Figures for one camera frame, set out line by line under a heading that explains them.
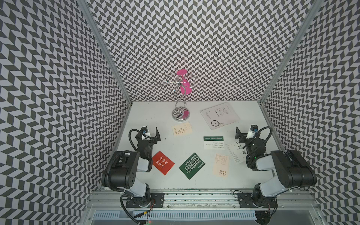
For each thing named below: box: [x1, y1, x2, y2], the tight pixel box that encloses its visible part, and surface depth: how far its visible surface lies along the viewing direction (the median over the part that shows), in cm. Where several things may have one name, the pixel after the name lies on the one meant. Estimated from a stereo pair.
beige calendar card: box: [171, 121, 193, 137], surface depth 104 cm
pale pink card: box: [212, 153, 230, 179], surface depth 88 cm
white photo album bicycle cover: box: [200, 102, 241, 130], surface depth 109 cm
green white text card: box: [202, 135, 225, 150], surface depth 96 cm
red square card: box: [151, 150, 176, 176], surface depth 88 cm
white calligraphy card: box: [225, 140, 248, 164], surface depth 93 cm
